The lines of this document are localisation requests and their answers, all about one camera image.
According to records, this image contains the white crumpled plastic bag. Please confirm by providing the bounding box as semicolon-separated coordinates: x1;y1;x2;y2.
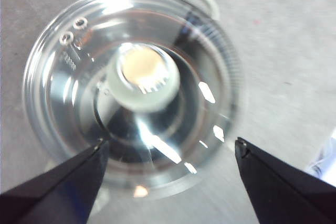
306;134;336;180

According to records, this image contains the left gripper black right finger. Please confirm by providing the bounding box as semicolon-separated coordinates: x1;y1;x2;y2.
234;136;336;224

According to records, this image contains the glass lid with green knob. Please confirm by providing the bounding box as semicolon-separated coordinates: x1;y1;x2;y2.
22;0;245;196

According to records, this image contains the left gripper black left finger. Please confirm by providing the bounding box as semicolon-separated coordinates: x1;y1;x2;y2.
0;137;110;224

